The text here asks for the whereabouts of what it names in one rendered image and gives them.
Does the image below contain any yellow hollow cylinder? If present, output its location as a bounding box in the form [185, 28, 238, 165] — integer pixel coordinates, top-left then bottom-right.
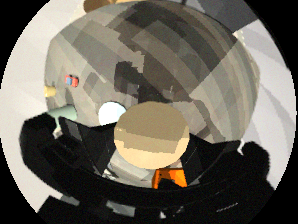
[44, 85, 56, 97]

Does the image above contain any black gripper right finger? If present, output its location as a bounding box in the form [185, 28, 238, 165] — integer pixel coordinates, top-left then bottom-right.
[180, 133, 242, 185]

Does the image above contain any red toy car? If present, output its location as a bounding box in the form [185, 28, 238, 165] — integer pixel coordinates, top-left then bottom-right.
[65, 75, 78, 88]

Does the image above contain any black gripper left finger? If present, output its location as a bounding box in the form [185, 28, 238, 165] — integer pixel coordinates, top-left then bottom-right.
[59, 116, 117, 176]

